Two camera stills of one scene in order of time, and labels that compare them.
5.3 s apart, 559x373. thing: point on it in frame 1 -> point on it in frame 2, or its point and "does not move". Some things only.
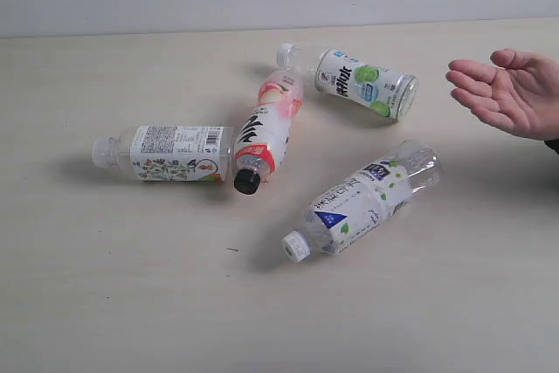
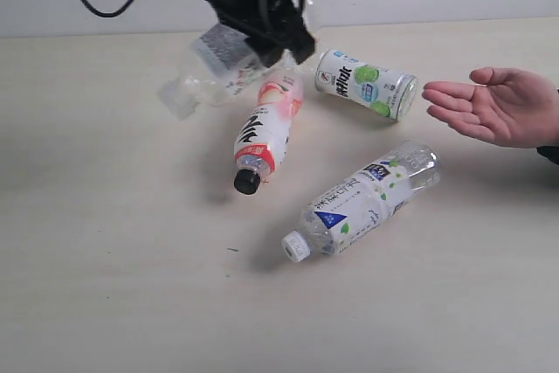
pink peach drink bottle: (264, 133) does not move
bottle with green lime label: (388, 92) does not move
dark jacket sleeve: (553, 144) -> (549, 152)
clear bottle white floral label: (169, 153) -> (224, 67)
